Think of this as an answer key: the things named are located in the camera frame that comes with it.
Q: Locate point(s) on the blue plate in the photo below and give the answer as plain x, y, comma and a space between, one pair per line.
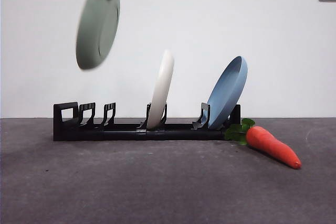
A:
228, 95

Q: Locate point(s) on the orange carrot with green leaves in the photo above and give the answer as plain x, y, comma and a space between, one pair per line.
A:
270, 145

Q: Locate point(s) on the white plate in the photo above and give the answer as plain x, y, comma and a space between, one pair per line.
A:
162, 85

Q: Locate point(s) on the pale green plate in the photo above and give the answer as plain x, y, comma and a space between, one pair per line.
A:
97, 37

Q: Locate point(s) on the black plate rack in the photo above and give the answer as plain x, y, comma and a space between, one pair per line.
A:
118, 134

